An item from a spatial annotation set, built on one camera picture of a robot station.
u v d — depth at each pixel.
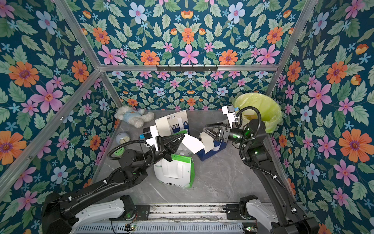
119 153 0.91
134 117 1.05
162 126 0.84
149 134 0.47
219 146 0.86
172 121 0.84
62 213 0.40
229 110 0.54
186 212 0.75
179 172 0.70
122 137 0.93
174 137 0.52
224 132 0.52
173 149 0.53
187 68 0.93
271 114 0.90
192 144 0.56
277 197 0.41
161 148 0.50
